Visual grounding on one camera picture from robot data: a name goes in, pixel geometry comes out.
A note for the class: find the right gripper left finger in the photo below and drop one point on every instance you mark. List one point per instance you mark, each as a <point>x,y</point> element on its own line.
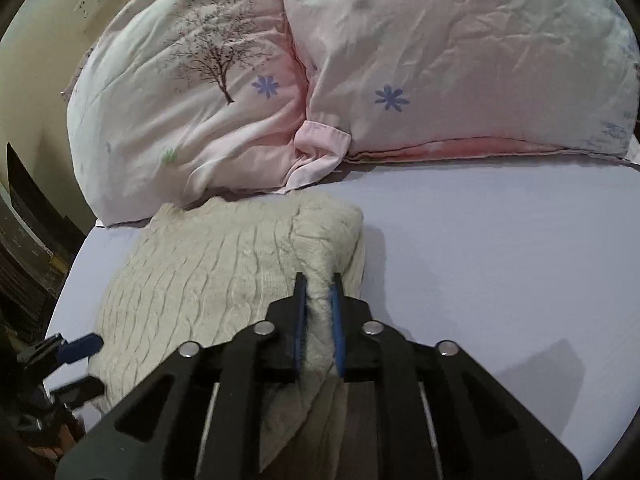
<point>198,414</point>

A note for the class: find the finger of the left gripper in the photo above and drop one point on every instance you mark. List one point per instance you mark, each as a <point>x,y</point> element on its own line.
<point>56,350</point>
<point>76,394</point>

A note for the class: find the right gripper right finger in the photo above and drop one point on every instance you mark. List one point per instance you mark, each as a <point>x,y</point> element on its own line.
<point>439,414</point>

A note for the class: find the beige cable knit sweater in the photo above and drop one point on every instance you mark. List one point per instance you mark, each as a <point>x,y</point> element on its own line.
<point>206,273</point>

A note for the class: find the dark bedside furniture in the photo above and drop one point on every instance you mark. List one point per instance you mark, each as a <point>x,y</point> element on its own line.
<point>38,248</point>

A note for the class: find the lavender bed sheet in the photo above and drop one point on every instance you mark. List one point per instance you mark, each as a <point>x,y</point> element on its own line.
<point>534,267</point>

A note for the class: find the pink tree print pillow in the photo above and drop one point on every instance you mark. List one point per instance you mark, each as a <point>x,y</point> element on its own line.
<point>179,99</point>

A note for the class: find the pink floral pillow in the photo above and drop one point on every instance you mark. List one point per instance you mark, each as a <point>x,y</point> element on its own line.
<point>437,79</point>

